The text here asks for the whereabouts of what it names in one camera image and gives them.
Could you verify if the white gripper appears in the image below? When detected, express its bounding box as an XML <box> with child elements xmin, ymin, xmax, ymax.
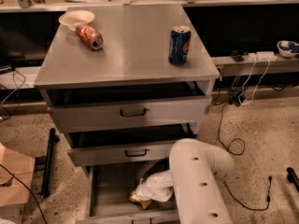
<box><xmin>135</xmin><ymin>170</ymin><xmax>174</xmax><ymax>203</ymax></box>

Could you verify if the yellow sponge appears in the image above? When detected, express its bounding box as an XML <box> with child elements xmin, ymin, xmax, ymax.
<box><xmin>129</xmin><ymin>189</ymin><xmax>152</xmax><ymax>209</ymax></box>

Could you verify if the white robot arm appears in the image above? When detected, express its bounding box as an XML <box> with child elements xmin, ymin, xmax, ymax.
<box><xmin>133</xmin><ymin>139</ymin><xmax>235</xmax><ymax>224</ymax></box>

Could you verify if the middle grey drawer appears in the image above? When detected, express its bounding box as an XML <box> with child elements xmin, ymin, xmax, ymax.
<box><xmin>67</xmin><ymin>123</ymin><xmax>197</xmax><ymax>166</ymax></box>

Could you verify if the grey drawer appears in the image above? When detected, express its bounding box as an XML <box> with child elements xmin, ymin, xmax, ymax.
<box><xmin>48</xmin><ymin>95</ymin><xmax>211</xmax><ymax>133</ymax></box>
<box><xmin>67</xmin><ymin>123</ymin><xmax>197</xmax><ymax>166</ymax></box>
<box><xmin>76</xmin><ymin>160</ymin><xmax>180</xmax><ymax>224</ymax></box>

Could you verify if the bottom grey drawer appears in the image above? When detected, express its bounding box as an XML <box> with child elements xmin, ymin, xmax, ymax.
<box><xmin>76</xmin><ymin>160</ymin><xmax>180</xmax><ymax>224</ymax></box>

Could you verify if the grey metal drawer cabinet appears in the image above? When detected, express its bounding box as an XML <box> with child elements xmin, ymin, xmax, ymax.
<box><xmin>33</xmin><ymin>4</ymin><xmax>221</xmax><ymax>224</ymax></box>

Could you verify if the top grey drawer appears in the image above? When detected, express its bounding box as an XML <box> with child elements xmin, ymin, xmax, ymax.
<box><xmin>48</xmin><ymin>95</ymin><xmax>211</xmax><ymax>133</ymax></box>

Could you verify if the black tripod leg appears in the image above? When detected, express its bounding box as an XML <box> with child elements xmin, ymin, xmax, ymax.
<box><xmin>39</xmin><ymin>128</ymin><xmax>60</xmax><ymax>199</ymax></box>

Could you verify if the black bar at right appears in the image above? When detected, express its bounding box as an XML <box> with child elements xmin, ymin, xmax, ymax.
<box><xmin>287</xmin><ymin>167</ymin><xmax>299</xmax><ymax>192</ymax></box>

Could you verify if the cardboard box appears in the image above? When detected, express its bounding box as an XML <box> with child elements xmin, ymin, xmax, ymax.
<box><xmin>0</xmin><ymin>144</ymin><xmax>35</xmax><ymax>224</ymax></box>

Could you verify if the black remote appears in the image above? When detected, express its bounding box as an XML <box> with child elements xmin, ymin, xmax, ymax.
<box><xmin>231</xmin><ymin>50</ymin><xmax>244</xmax><ymax>62</ymax></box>

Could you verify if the blue pepsi can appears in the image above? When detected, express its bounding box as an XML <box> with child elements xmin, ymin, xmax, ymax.
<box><xmin>168</xmin><ymin>25</ymin><xmax>191</xmax><ymax>65</ymax></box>

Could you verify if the red soda can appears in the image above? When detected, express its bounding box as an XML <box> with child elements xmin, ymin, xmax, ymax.
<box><xmin>76</xmin><ymin>24</ymin><xmax>104</xmax><ymax>50</ymax></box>

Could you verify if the white power strip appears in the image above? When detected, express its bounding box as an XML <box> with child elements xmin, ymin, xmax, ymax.
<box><xmin>248</xmin><ymin>51</ymin><xmax>278</xmax><ymax>61</ymax></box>

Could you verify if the blue white ceramic bowl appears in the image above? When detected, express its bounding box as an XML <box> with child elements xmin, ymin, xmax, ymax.
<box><xmin>277</xmin><ymin>40</ymin><xmax>299</xmax><ymax>58</ymax></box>

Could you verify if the white cable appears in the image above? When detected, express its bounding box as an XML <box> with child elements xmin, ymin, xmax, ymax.
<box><xmin>237</xmin><ymin>59</ymin><xmax>271</xmax><ymax>107</ymax></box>

